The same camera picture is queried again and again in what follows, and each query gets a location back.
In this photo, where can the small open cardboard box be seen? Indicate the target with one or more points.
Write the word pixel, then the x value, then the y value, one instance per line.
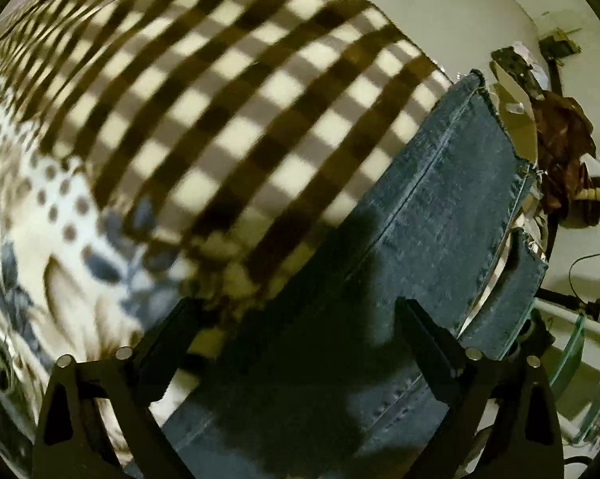
pixel 516 90

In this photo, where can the dark blue jeans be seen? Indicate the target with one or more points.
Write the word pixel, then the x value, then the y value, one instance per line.
pixel 321 382

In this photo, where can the floral white bed blanket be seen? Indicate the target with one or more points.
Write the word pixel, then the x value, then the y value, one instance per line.
pixel 71 283

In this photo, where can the teal storage rack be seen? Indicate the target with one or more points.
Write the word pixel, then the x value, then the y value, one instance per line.
pixel 573 366

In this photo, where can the brown checkered blanket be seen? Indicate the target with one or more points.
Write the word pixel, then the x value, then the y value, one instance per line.
pixel 238 132

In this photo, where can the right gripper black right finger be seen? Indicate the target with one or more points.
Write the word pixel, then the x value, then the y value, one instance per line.
pixel 501 413

